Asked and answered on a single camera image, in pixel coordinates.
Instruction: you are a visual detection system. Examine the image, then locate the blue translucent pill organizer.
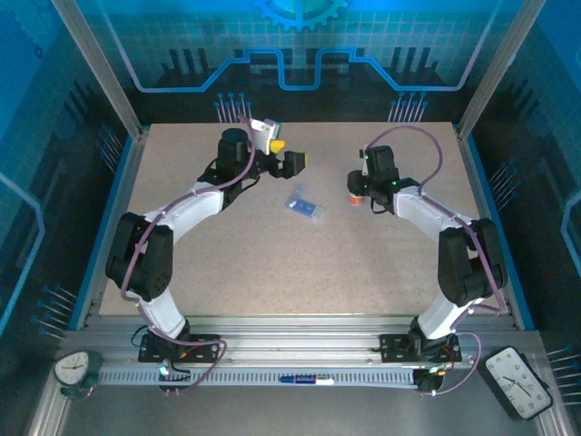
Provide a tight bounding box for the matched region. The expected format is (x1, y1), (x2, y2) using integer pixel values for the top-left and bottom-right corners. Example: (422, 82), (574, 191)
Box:
(285, 183), (327, 223)

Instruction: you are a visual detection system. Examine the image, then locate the blue white marker pen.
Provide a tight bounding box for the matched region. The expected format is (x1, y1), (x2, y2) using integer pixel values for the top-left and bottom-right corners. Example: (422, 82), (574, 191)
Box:
(279, 372), (336, 387)

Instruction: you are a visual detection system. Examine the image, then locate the black rectangular alarm clock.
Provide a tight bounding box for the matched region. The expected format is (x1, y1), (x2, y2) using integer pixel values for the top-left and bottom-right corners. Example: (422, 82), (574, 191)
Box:
(481, 345), (554, 421)

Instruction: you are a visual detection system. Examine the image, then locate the round green alarm clock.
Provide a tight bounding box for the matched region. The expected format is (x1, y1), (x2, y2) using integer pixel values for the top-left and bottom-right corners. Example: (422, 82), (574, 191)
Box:
(54, 349), (103, 401)

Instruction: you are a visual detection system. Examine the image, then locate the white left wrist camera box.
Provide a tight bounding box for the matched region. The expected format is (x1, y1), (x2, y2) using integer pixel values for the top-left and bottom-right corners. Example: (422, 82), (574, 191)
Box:
(248, 117), (283, 153)

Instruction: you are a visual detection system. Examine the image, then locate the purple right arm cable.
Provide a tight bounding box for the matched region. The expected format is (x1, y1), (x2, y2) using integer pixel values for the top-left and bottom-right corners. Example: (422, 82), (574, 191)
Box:
(364, 125), (509, 399)

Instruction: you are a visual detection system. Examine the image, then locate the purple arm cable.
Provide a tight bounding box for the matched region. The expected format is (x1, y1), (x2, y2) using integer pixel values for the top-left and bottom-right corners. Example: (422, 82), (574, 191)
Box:
(119, 114), (228, 397)
(364, 125), (509, 399)

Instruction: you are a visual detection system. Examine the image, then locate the aluminium side rail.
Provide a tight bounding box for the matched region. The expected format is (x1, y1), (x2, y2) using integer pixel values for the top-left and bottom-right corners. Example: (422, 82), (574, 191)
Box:
(457, 126), (523, 331)
(84, 129), (151, 331)

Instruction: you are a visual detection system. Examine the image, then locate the aluminium frame post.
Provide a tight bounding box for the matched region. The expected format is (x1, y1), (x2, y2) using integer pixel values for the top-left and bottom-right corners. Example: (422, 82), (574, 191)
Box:
(50, 0), (151, 140)
(457, 0), (548, 140)

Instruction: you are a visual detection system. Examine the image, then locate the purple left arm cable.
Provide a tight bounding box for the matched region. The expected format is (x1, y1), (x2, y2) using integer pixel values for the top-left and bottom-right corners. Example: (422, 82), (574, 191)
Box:
(119, 114), (228, 397)

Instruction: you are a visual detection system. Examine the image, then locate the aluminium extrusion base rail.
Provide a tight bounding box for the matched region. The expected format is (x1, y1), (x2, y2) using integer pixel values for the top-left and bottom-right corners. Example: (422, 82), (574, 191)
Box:
(85, 315), (517, 364)

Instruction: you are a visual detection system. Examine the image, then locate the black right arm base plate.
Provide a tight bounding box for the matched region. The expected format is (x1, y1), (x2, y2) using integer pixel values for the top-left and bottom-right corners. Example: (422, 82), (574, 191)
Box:
(379, 333), (462, 364)

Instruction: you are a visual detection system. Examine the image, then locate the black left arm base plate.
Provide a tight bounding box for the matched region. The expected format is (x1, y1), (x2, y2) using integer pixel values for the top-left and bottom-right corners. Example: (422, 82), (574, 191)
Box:
(138, 333), (222, 364)

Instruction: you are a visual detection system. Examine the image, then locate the grey slotted cable duct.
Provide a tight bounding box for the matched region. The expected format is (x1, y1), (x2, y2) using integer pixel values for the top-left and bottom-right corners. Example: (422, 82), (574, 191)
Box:
(97, 366), (421, 388)

